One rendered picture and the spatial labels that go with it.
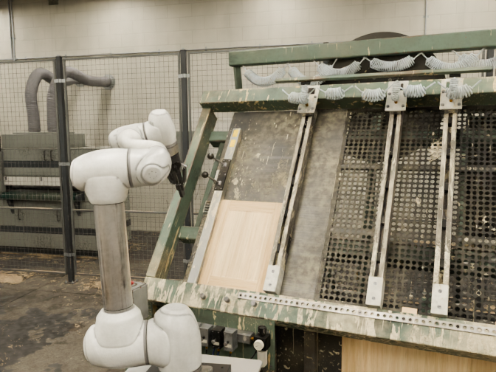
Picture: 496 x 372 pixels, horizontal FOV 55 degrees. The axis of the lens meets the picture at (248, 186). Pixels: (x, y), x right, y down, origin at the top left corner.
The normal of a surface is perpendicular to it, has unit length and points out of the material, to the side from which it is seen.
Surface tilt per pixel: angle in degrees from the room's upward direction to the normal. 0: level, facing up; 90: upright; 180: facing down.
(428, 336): 54
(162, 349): 87
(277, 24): 90
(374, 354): 90
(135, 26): 90
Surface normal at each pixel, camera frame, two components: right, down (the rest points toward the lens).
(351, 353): -0.41, 0.11
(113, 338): 0.06, 0.07
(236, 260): -0.34, -0.49
